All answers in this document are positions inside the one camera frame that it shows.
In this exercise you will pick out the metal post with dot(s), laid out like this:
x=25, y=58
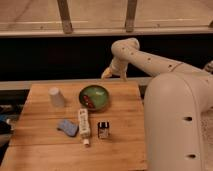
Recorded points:
x=65, y=16
x=130, y=15

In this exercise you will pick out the black and white eraser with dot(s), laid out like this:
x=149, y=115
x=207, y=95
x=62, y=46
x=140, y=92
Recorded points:
x=103, y=130

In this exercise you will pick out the white tube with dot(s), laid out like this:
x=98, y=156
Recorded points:
x=84, y=126

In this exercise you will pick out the right metal post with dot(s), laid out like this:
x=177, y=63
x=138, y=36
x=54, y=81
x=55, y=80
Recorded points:
x=130, y=15

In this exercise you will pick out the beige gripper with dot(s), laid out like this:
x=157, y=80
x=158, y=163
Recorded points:
x=117, y=67

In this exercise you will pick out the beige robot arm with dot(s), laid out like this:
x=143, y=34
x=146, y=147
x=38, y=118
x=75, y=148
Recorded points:
x=174, y=100

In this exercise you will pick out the left metal post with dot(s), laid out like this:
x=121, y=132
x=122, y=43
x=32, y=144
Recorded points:
x=65, y=16

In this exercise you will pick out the blue sponge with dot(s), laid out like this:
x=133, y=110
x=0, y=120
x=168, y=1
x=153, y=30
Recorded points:
x=68, y=127

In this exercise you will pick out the green bowl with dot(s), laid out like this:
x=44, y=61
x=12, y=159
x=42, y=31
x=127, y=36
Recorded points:
x=94, y=97

